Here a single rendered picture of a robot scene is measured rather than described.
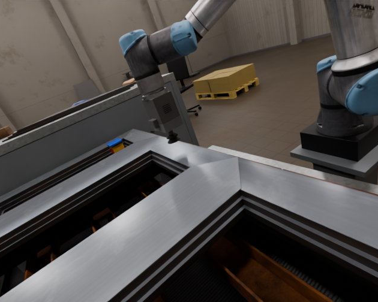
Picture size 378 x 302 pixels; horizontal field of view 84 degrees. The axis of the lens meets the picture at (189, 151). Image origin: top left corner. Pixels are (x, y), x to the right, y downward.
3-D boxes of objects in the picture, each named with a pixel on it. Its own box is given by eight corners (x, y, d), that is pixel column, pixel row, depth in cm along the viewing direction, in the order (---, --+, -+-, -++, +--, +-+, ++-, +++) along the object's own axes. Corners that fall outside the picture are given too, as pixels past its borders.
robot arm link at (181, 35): (192, 18, 57) (156, 34, 60) (185, 15, 47) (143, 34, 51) (201, 49, 60) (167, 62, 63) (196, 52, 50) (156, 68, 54)
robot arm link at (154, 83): (141, 79, 54) (131, 82, 61) (148, 96, 56) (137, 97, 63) (164, 70, 57) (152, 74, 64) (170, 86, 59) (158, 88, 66)
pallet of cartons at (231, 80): (195, 99, 536) (189, 82, 517) (224, 85, 566) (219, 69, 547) (228, 101, 419) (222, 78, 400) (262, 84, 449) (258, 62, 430)
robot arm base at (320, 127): (327, 115, 79) (326, 89, 75) (380, 115, 67) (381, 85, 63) (308, 134, 72) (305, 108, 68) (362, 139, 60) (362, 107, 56)
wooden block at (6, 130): (9, 135, 122) (3, 127, 120) (-2, 139, 120) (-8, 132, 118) (14, 132, 130) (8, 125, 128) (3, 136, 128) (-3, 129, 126)
